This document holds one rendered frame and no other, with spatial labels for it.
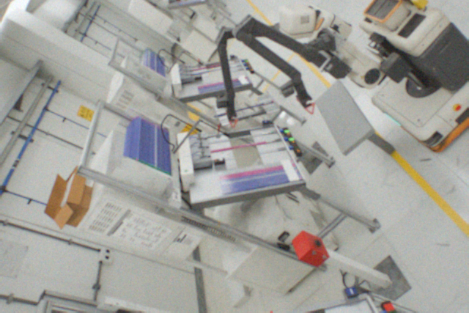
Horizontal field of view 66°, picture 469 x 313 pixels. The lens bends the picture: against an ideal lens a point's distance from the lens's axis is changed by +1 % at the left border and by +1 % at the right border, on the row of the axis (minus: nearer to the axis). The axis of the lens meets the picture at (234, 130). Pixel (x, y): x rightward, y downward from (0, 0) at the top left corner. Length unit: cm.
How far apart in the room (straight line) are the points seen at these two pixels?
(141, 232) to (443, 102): 200
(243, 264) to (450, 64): 181
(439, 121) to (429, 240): 73
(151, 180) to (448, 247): 177
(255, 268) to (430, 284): 110
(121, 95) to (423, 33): 242
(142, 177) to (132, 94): 136
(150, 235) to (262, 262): 85
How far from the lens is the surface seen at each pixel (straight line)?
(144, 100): 340
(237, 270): 273
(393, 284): 261
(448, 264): 249
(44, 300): 149
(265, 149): 255
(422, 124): 254
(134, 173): 215
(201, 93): 340
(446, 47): 234
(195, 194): 224
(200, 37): 693
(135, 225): 227
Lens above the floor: 220
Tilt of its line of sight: 27 degrees down
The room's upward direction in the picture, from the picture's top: 60 degrees counter-clockwise
